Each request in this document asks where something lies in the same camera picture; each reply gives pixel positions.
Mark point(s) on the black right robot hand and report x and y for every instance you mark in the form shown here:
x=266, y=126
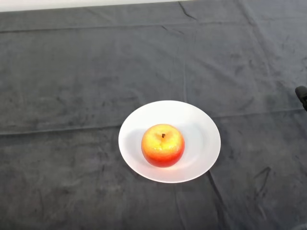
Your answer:
x=303, y=94

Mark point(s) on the red yellow apple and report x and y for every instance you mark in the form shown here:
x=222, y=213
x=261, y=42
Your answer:
x=163, y=146

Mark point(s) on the dark grey cloth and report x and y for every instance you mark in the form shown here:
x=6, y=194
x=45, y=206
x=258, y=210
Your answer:
x=153, y=60

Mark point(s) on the white round plate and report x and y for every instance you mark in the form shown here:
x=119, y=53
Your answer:
x=199, y=143

